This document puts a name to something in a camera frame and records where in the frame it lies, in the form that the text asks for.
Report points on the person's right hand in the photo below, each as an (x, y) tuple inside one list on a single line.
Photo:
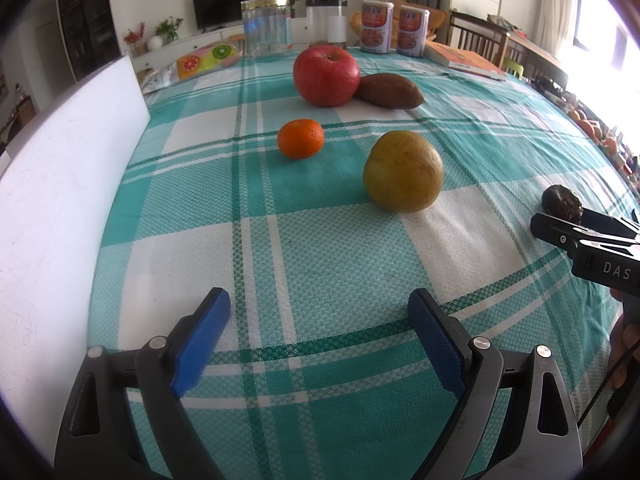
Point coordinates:
[(622, 338)]

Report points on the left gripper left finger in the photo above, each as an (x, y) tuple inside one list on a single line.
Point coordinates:
[(97, 438)]

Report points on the yellow-green pear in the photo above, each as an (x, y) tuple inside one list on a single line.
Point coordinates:
[(403, 172)]

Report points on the fruit print pillow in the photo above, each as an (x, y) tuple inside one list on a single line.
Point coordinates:
[(207, 59)]

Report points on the orange cushion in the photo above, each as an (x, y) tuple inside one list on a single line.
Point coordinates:
[(435, 21)]

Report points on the left orange tin can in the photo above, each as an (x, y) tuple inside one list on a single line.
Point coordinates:
[(376, 19)]

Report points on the teal white plaid tablecloth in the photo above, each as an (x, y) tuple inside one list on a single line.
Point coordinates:
[(318, 374)]

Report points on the right orange tin can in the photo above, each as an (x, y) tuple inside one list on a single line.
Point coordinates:
[(412, 31)]

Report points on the white foam board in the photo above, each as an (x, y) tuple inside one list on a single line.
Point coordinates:
[(59, 177)]

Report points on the clear jar gold lid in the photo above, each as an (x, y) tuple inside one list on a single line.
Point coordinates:
[(266, 25)]

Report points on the dark purple passion fruit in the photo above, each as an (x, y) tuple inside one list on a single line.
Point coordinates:
[(561, 202)]

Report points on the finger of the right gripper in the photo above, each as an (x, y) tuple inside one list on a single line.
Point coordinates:
[(566, 235), (609, 225)]

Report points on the white tv cabinet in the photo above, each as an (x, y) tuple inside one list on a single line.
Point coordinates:
[(155, 60)]

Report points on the red apple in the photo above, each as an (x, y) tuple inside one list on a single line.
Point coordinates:
[(326, 76)]

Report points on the wooden chair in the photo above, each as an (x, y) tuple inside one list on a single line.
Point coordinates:
[(467, 32)]

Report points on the red flower vase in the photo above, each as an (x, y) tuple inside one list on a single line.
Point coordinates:
[(134, 40)]

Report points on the orange book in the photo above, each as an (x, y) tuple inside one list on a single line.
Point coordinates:
[(466, 61)]

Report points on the clear jar black lid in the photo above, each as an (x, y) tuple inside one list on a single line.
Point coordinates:
[(326, 22)]

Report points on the orange tin can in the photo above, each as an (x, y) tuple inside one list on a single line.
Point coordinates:
[(412, 31), (376, 19)]

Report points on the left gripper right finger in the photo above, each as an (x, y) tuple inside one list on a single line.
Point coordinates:
[(538, 439)]

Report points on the brown sweet potato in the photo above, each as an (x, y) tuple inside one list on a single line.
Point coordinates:
[(389, 91)]

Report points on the orange tangerine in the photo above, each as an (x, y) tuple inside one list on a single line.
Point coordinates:
[(300, 139)]

